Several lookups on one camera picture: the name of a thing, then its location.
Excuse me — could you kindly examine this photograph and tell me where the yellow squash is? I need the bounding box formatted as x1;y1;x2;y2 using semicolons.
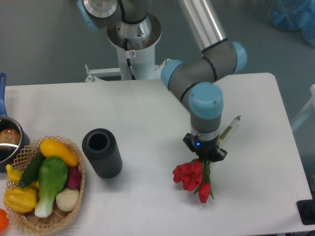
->
39;139;79;167

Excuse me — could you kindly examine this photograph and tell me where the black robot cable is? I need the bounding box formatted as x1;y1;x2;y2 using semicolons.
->
124;37;136;80

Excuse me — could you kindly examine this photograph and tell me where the dark green cucumber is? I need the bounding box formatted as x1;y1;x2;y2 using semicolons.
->
19;151;46;188

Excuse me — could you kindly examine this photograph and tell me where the white frame at right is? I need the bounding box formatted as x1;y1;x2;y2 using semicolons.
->
291;84;315;133

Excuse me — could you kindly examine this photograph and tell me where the yellow bell pepper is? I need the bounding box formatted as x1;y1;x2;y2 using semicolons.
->
3;187;37;213

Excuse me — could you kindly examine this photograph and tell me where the white garlic bulb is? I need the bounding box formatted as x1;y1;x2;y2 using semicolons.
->
56;188;79;212

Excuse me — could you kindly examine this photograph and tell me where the green bok choy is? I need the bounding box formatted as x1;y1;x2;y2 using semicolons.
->
34;156;67;218

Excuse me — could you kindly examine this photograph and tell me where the red radish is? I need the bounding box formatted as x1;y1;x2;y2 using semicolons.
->
66;167;82;189

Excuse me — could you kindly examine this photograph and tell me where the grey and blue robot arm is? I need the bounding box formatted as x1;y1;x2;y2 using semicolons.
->
77;0;247;162

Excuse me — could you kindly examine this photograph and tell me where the black device at edge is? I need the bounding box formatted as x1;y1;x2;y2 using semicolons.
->
296;199;315;225

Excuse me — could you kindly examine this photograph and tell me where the woven wicker basket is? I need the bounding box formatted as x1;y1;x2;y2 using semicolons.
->
4;135;85;236

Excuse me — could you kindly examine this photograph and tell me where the blue plastic bag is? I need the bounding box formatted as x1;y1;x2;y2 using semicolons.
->
268;0;315;46

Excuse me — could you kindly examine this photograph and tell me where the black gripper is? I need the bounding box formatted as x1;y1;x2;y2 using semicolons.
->
183;133;227;162

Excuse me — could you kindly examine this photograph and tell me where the orange bell pepper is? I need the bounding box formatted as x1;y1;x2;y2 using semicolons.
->
0;209;9;233

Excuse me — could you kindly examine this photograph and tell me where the dark grey ribbed vase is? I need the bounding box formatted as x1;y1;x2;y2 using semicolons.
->
82;128;123;179

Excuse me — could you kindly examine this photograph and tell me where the blue handled saucepan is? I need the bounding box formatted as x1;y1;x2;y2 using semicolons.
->
0;73;30;173

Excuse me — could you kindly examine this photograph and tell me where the red tulip bouquet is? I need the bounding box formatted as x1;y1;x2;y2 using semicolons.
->
172;115;242;204

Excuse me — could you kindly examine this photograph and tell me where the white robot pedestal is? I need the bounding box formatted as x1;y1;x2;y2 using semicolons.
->
85;13;162;82

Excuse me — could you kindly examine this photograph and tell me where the small yellow gourd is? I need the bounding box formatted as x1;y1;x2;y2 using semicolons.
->
5;164;39;190

